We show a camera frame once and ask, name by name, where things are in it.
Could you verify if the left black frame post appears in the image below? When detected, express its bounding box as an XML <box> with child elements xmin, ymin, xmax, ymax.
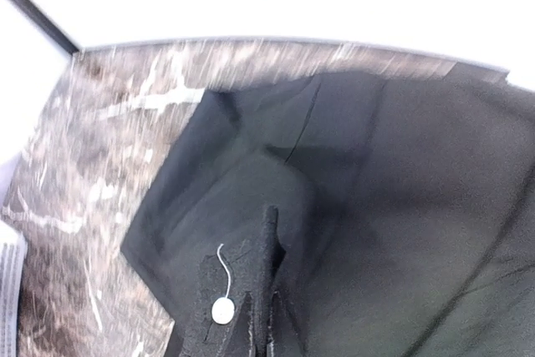
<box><xmin>8</xmin><ymin>0</ymin><xmax>80</xmax><ymax>55</ymax></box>

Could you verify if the black long sleeve shirt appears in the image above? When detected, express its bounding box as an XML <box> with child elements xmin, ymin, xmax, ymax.
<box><xmin>121</xmin><ymin>71</ymin><xmax>534</xmax><ymax>356</ymax></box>

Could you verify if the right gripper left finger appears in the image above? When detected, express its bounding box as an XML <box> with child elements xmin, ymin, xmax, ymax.
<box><xmin>221</xmin><ymin>291</ymin><xmax>256</xmax><ymax>357</ymax></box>

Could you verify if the grey plastic laundry basket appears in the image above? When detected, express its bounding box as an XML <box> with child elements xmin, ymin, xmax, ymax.
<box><xmin>0</xmin><ymin>222</ymin><xmax>28</xmax><ymax>357</ymax></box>

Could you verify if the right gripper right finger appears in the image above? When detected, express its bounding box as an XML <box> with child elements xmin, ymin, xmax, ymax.
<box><xmin>267</xmin><ymin>286</ymin><xmax>307</xmax><ymax>357</ymax></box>

